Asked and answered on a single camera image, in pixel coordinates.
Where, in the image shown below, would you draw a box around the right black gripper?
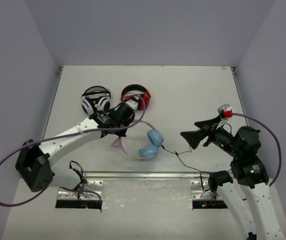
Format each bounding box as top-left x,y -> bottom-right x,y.
180,115 -> 241,159

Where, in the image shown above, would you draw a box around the pink blue cat-ear headphones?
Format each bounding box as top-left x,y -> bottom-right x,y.
111,120 -> 165,161

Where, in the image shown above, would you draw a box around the black headphone audio cable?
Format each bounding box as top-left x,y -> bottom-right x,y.
161,144 -> 210,176

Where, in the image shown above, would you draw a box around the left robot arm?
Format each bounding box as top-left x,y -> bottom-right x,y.
15,100 -> 138,192

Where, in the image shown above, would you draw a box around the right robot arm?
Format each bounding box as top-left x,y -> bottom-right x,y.
180,116 -> 286,240

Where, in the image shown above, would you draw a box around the red black headphones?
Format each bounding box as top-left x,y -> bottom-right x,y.
120,84 -> 151,111

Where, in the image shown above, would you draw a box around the black white headphones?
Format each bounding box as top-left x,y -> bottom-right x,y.
81,85 -> 112,116

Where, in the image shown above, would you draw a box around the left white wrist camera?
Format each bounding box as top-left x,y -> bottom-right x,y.
124,99 -> 139,111

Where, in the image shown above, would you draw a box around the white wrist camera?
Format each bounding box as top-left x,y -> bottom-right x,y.
124,99 -> 139,111
217,103 -> 233,126

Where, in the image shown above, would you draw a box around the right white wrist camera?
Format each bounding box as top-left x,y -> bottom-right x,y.
217,103 -> 233,126

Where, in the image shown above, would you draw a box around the metal table edge rail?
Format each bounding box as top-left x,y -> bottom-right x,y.
52,171 -> 234,180

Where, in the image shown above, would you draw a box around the right metal mounting bracket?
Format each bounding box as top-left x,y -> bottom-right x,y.
190,179 -> 214,201

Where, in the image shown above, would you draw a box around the metal mounting bracket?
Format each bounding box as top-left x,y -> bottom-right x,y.
57,181 -> 103,201
190,179 -> 214,201

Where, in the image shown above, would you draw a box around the left metal mounting bracket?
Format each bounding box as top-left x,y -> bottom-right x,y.
57,181 -> 103,201

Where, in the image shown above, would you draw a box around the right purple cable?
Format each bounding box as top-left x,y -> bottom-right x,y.
231,112 -> 282,187

